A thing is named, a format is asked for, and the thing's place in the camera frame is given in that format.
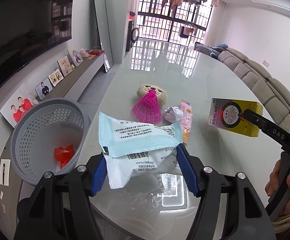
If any black pen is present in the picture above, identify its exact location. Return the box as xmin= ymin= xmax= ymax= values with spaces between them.
xmin=2 ymin=163 xmax=5 ymax=185

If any pink plush on console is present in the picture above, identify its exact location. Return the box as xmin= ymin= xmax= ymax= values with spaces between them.
xmin=79 ymin=49 xmax=90 ymax=59

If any crumpled white wrapper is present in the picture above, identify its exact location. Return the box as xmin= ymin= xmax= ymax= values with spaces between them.
xmin=163 ymin=107 xmax=184 ymax=123

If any white paper sheet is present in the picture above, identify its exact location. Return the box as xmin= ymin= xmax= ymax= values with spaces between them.
xmin=0 ymin=159 xmax=11 ymax=186

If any red plastic bag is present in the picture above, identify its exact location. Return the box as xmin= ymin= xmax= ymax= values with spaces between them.
xmin=54 ymin=144 xmax=75 ymax=168

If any scalloped colourful photo frame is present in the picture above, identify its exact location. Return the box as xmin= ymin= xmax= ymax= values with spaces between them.
xmin=48 ymin=69 xmax=63 ymax=87

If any man portrait photo frame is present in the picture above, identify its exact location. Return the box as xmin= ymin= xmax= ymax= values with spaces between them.
xmin=35 ymin=78 xmax=53 ymax=100

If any yellow medicine box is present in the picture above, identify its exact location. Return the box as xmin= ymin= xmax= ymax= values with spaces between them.
xmin=208 ymin=98 xmax=263 ymax=138

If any large family photo frame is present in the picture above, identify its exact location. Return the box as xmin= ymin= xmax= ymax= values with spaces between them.
xmin=0 ymin=85 xmax=38 ymax=128

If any grey wooden tv console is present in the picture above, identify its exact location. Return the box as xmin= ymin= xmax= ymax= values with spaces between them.
xmin=0 ymin=53 xmax=105 ymax=239

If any pink snack wrapper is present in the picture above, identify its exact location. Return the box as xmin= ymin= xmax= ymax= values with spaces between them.
xmin=180 ymin=100 xmax=193 ymax=144

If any grey perforated trash basket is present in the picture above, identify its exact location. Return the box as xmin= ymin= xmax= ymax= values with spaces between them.
xmin=10 ymin=98 xmax=91 ymax=185

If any tall leaning photo frame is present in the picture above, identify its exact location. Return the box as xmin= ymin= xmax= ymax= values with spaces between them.
xmin=68 ymin=48 xmax=83 ymax=67

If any beige sofa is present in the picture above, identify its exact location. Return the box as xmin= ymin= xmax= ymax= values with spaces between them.
xmin=216 ymin=48 xmax=290 ymax=133

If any beige plush toy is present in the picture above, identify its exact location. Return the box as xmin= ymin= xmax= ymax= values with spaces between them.
xmin=136 ymin=83 xmax=168 ymax=107

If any white blue mask package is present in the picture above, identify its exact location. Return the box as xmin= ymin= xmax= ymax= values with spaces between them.
xmin=98 ymin=112 xmax=182 ymax=190

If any black wall television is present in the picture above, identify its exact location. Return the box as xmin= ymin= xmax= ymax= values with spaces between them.
xmin=0 ymin=0 xmax=73 ymax=88

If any metal window grille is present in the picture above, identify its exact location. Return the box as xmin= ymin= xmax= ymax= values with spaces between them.
xmin=136 ymin=0 xmax=213 ymax=47

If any leaning floor mirror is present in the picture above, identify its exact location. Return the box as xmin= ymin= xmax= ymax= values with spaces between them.
xmin=93 ymin=0 xmax=114 ymax=73

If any baby photo frame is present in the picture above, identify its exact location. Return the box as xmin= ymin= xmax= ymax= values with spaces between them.
xmin=57 ymin=56 xmax=73 ymax=77

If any red item on console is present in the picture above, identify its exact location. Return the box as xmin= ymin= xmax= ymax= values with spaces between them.
xmin=88 ymin=49 xmax=104 ymax=56

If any right hand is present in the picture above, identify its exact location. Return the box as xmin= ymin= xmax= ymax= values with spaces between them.
xmin=264 ymin=160 xmax=290 ymax=217

